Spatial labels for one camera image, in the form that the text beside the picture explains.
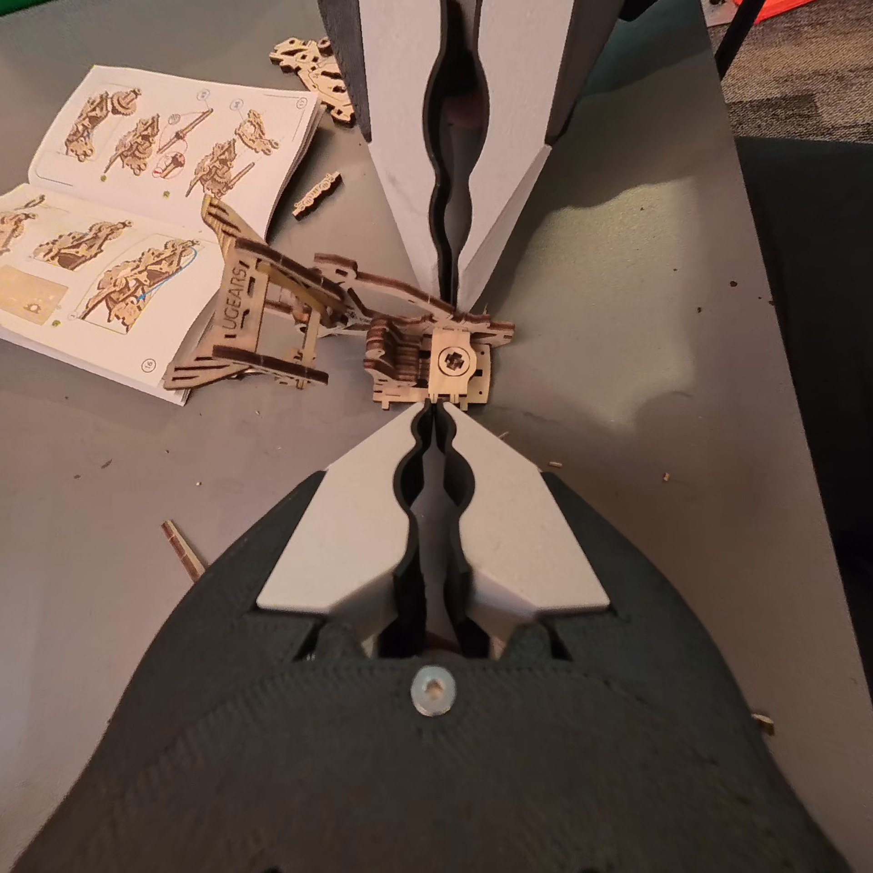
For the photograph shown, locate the black metal stand leg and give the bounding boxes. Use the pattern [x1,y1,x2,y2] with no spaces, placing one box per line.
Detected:
[711,0,761,77]

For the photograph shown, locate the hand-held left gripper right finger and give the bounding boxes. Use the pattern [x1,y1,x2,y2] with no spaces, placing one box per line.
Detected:
[436,401,611,657]

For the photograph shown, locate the wooden buggy side panel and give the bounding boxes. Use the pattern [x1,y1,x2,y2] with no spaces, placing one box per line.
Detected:
[269,36,359,128]

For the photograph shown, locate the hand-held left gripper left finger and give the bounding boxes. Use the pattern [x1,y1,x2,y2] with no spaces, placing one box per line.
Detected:
[256,401,436,657]

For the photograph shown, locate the open instruction booklet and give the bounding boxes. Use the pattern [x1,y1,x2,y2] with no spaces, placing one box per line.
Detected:
[0,65,325,408]

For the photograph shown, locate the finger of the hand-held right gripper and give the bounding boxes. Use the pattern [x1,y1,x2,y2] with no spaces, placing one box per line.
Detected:
[453,0,581,309]
[356,0,457,306]

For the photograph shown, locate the short wooden chain strip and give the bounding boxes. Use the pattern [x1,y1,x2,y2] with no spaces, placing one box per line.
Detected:
[293,172,342,219]

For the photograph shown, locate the wooden buggy model frame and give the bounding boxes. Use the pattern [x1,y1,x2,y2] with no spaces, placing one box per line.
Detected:
[162,196,516,413]

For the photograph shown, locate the scattered small wooden offcuts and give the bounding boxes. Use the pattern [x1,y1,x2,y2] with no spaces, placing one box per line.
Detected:
[161,520,207,582]

